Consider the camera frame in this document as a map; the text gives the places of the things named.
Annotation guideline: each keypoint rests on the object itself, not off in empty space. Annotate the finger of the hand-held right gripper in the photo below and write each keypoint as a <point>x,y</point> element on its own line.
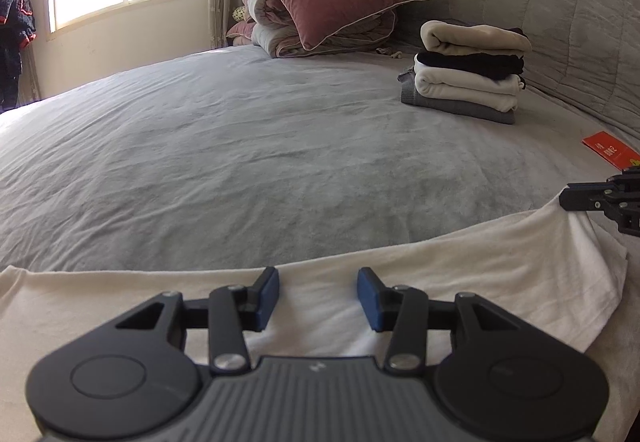
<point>625,178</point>
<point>585,198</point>

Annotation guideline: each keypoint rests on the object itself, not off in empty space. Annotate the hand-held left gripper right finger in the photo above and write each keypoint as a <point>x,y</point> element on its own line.
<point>367,297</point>

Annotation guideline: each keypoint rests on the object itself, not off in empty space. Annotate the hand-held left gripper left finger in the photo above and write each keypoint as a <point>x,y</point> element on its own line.
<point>267,297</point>

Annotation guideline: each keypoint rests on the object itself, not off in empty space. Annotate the white knit garment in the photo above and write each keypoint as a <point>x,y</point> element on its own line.
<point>450,272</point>

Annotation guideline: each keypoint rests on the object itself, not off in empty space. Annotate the red packet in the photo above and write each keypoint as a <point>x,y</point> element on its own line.
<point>610,149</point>

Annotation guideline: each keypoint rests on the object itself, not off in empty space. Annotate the folded grey garment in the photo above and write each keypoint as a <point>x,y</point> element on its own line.
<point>460,109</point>

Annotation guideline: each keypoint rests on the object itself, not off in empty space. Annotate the folded white garment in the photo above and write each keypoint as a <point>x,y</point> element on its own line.
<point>460,86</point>

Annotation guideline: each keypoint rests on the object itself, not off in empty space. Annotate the folded black garment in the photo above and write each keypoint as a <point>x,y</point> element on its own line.
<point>465,64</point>

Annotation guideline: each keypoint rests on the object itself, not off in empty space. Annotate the folded beige garment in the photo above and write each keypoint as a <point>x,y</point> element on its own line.
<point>465,39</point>

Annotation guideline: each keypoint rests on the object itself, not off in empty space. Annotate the small pink cushion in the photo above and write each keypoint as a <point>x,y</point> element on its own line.
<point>240,30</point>

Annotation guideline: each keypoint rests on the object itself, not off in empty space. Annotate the folded grey pink quilt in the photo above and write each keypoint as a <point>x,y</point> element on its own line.
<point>272,16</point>

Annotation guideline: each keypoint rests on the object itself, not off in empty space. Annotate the green patterned item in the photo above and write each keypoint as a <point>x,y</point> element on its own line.
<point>239,14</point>

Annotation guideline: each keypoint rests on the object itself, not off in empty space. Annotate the dark blue hanging jacket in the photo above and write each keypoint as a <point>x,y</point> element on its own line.
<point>12,21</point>

